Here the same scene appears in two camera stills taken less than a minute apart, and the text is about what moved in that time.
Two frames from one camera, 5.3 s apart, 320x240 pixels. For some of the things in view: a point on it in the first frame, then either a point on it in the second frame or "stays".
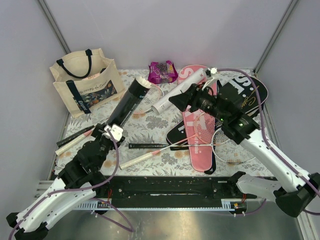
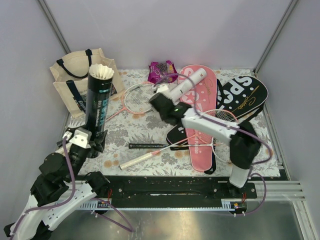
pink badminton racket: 199,126 stays
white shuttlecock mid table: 143,81 to 100,72
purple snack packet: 162,73 stays
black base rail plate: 170,191 stays
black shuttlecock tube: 131,101 to 98,104
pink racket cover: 200,127 stays
